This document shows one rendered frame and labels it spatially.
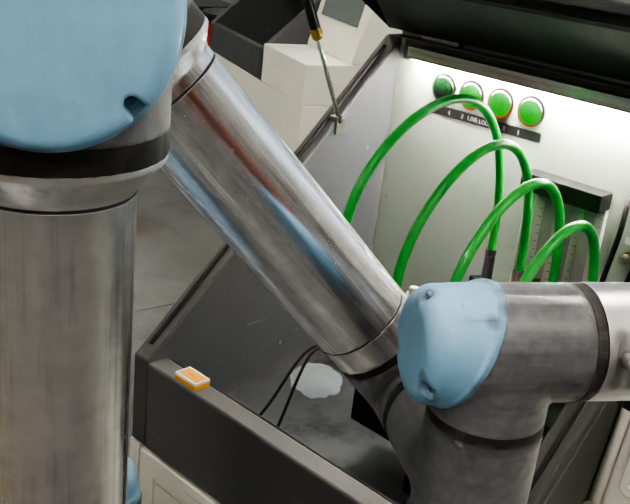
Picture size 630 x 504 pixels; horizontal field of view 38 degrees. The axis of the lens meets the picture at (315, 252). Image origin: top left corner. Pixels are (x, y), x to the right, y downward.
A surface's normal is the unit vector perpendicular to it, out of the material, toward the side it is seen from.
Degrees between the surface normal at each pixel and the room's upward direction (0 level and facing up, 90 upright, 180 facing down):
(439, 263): 90
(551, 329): 53
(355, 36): 76
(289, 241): 93
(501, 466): 90
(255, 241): 106
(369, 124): 90
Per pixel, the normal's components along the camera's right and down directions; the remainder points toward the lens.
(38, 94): 0.22, 0.25
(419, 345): -0.97, -0.02
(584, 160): -0.69, 0.19
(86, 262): 0.61, 0.35
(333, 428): 0.11, -0.93
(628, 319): 0.22, -0.46
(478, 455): -0.24, 0.33
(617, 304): 0.18, -0.70
